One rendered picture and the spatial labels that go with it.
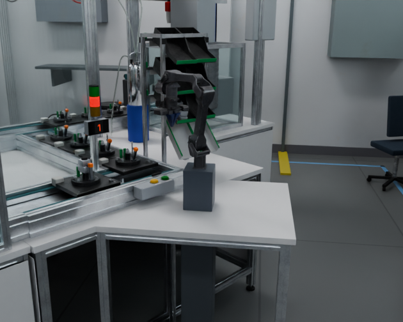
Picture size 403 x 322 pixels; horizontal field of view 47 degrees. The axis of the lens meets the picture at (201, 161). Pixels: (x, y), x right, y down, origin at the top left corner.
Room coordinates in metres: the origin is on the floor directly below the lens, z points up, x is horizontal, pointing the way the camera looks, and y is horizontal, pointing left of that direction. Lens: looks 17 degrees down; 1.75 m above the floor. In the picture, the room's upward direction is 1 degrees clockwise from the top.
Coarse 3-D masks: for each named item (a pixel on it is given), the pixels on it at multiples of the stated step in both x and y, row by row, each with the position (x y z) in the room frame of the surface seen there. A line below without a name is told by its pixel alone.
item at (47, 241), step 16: (112, 144) 3.24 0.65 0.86; (128, 144) 3.24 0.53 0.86; (160, 144) 3.25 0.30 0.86; (160, 160) 2.86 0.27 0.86; (176, 160) 2.86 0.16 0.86; (192, 160) 2.87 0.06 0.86; (208, 160) 2.87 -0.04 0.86; (224, 160) 2.87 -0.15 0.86; (224, 176) 2.56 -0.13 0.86; (240, 176) 2.57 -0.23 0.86; (176, 192) 2.29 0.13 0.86; (128, 208) 2.07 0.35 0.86; (144, 208) 2.07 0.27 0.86; (80, 224) 1.88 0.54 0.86; (96, 224) 1.89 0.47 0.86; (32, 240) 1.73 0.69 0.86; (48, 240) 1.73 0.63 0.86; (64, 240) 1.76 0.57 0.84
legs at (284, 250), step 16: (96, 240) 1.89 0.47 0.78; (128, 240) 1.87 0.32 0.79; (144, 240) 1.87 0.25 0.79; (160, 240) 1.86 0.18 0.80; (176, 240) 1.85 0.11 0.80; (192, 240) 1.85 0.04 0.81; (208, 240) 1.83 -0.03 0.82; (192, 256) 2.04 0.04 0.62; (208, 256) 2.03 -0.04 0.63; (288, 256) 1.79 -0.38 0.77; (192, 272) 2.04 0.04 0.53; (208, 272) 2.03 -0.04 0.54; (288, 272) 1.78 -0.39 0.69; (192, 288) 2.04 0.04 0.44; (208, 288) 2.03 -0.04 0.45; (112, 304) 1.93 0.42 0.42; (192, 304) 2.04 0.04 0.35; (208, 304) 2.03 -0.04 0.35; (112, 320) 1.92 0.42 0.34; (192, 320) 2.04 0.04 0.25; (208, 320) 2.03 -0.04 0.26
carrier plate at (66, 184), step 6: (66, 180) 2.16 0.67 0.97; (102, 180) 2.16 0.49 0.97; (108, 180) 2.16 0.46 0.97; (114, 180) 2.16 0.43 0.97; (54, 186) 2.12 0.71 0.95; (60, 186) 2.08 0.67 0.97; (66, 186) 2.08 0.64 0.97; (72, 186) 2.08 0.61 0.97; (90, 186) 2.08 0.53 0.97; (96, 186) 2.08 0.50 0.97; (102, 186) 2.08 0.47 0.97; (108, 186) 2.09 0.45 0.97; (114, 186) 2.11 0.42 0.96; (72, 192) 2.00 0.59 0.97; (78, 192) 1.99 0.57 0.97; (84, 192) 2.00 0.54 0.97; (90, 192) 2.02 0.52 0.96
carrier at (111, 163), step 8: (120, 152) 2.48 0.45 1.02; (128, 152) 2.46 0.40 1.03; (104, 160) 2.44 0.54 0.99; (112, 160) 2.49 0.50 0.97; (120, 160) 2.41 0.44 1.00; (128, 160) 2.43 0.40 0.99; (136, 160) 2.43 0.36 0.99; (144, 160) 2.50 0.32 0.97; (112, 168) 2.36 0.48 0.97; (120, 168) 2.36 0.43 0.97; (128, 168) 2.36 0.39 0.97; (136, 168) 2.36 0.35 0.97; (144, 168) 2.39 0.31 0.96
